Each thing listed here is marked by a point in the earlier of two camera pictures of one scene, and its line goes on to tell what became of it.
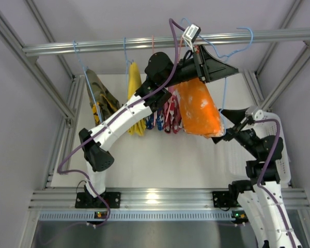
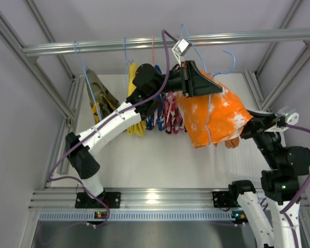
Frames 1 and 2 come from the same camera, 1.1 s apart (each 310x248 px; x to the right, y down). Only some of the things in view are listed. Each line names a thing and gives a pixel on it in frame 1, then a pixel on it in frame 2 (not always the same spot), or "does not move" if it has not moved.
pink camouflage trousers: (172, 112) does not move
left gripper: (204, 67) to (185, 79)
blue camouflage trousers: (159, 119) does not move
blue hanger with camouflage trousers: (102, 99) does not move
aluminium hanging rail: (206, 41) does not move
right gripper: (237, 128) to (249, 129)
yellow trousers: (135, 87) does not move
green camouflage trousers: (103, 102) does not move
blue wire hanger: (226, 78) to (217, 74)
